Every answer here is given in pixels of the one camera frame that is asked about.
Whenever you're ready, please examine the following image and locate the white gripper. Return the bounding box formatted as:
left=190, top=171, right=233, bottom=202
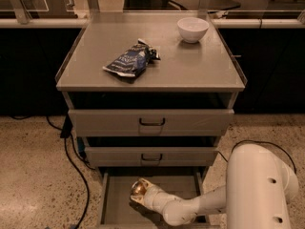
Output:
left=131, top=178, right=168, bottom=213

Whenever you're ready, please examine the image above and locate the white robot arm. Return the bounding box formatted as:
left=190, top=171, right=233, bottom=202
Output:
left=131, top=144, right=299, bottom=229

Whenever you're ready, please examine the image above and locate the grey bottom drawer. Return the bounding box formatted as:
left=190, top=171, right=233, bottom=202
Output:
left=94, top=167, right=220, bottom=229

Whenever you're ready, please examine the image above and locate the grey drawer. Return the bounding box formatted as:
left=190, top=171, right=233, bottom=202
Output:
left=85, top=147, right=217, bottom=167
left=69, top=109, right=234, bottom=137
left=94, top=167, right=220, bottom=229

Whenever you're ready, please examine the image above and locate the grey middle drawer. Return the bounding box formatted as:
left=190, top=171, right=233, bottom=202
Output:
left=85, top=147, right=217, bottom=167

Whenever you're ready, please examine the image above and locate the grey top drawer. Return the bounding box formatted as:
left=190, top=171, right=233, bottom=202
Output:
left=69, top=109, right=234, bottom=137

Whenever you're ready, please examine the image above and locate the grey drawer cabinet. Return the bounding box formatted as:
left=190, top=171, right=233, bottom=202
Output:
left=54, top=10, right=248, bottom=229

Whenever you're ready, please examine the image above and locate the black power adapter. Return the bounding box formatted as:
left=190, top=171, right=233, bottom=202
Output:
left=60, top=115, right=72, bottom=138

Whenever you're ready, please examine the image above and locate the blue chip bag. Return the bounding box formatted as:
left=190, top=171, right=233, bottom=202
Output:
left=103, top=39, right=160, bottom=78

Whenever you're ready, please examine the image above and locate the white ceramic bowl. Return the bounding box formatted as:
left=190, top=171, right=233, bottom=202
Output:
left=177, top=17, right=209, bottom=43

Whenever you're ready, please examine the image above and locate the black cable right floor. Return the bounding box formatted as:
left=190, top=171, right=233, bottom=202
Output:
left=217, top=139, right=297, bottom=175

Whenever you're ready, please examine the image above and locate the black cable floor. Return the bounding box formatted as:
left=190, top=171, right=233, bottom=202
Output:
left=217, top=139, right=297, bottom=175
left=9, top=114, right=97, bottom=229

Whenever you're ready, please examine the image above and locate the black cable left floor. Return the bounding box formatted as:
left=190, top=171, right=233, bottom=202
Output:
left=9, top=114, right=97, bottom=229

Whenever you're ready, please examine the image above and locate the white horizontal rail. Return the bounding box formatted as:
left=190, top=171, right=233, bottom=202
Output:
left=0, top=18, right=305, bottom=29

